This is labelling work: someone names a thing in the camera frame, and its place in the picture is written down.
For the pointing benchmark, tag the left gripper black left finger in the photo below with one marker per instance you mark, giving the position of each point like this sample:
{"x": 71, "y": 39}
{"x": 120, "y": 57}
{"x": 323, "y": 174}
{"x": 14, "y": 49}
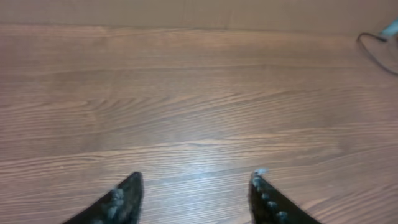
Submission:
{"x": 121, "y": 205}

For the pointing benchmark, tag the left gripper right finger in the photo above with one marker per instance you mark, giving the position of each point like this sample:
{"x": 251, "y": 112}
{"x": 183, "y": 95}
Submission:
{"x": 269, "y": 206}

